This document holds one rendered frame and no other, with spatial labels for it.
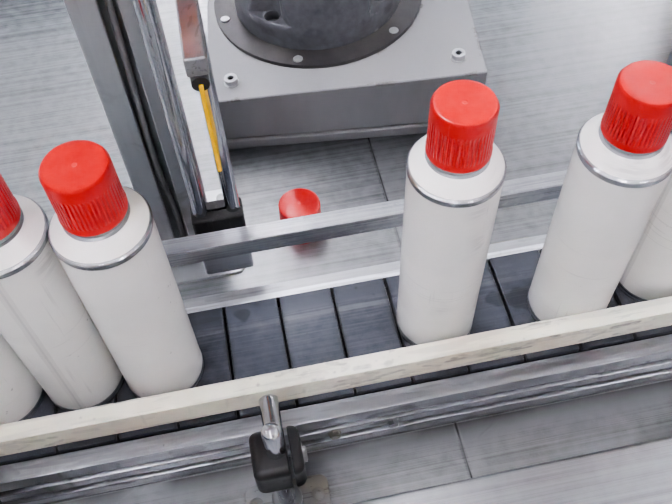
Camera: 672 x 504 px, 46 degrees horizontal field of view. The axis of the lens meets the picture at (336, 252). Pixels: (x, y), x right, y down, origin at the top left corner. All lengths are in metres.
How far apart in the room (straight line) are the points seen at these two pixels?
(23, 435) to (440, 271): 0.26
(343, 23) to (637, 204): 0.34
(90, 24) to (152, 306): 0.16
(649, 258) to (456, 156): 0.20
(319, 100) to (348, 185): 0.08
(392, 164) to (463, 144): 0.32
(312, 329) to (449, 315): 0.10
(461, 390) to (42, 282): 0.27
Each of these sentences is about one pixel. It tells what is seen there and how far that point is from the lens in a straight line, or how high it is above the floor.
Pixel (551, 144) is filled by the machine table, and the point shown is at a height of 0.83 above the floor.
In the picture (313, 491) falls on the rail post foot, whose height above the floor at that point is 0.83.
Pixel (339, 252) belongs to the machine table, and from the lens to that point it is 0.64.
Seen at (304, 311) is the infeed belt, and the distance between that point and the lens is 0.55.
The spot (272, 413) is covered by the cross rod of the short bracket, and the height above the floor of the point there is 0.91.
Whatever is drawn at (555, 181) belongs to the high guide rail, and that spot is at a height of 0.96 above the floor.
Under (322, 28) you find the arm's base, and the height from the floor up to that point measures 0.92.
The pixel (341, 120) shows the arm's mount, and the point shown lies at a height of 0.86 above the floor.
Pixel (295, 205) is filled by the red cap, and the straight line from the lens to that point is 0.63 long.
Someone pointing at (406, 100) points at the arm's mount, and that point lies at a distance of 0.69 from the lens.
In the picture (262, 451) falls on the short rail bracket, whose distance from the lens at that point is 0.47.
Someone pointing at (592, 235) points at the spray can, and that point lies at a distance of 0.47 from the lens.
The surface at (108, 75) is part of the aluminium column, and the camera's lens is 0.51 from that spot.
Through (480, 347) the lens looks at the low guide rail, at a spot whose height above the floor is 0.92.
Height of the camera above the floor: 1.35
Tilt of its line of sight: 55 degrees down
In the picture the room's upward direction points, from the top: 3 degrees counter-clockwise
